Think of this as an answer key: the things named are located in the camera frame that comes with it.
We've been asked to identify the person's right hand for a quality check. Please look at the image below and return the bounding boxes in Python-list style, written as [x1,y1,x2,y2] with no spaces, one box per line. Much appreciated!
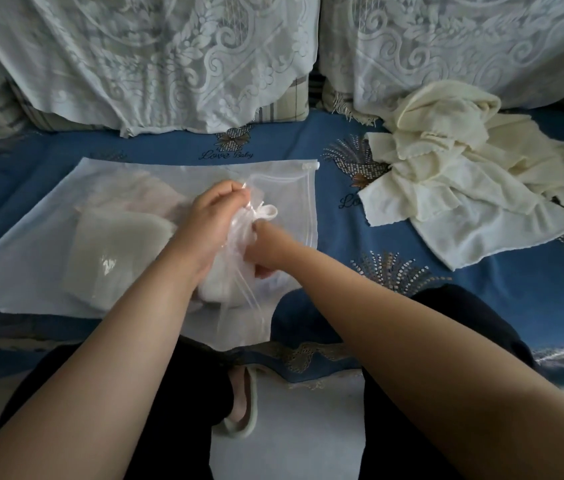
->
[241,219,303,281]

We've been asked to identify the blue embroidered seat cover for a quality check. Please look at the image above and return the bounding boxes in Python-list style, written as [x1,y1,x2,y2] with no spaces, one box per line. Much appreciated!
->
[0,107,564,385]

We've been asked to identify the translucent plastic zip bag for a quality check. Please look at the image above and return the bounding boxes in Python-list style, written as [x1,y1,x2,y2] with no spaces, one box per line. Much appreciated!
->
[0,157,321,353]

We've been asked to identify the pink towel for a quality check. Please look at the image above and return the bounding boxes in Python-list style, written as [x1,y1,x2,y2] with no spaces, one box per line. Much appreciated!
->
[74,174,193,221]

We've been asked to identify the cream blue-striped towel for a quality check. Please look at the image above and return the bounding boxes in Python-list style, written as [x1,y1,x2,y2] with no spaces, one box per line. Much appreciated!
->
[61,209,178,313]

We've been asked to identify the pale slipper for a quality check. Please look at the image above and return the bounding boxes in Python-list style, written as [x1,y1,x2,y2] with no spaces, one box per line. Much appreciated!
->
[214,364,261,439]

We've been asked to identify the white deer lace cover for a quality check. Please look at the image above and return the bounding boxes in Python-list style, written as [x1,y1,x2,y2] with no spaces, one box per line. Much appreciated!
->
[0,0,321,138]
[317,0,564,118]

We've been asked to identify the person's black trousers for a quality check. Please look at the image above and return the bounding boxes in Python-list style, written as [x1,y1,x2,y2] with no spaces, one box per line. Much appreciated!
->
[0,284,543,480]

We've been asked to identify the cream brown-striped towel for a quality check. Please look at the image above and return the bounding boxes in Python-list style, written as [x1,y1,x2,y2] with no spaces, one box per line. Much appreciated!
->
[197,202,283,308]

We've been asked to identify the cream cloth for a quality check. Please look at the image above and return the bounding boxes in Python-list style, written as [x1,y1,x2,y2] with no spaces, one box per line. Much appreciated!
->
[384,79,564,215]
[364,132,468,225]
[357,154,564,271]

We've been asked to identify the person's left hand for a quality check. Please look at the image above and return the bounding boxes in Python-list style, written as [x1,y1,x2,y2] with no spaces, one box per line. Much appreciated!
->
[169,180,253,283]

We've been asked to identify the person's left forearm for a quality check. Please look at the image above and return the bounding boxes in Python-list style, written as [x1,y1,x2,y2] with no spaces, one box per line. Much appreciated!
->
[0,247,208,480]

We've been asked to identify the person's right forearm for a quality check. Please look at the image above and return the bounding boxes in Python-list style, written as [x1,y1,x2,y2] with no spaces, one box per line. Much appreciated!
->
[279,242,564,480]

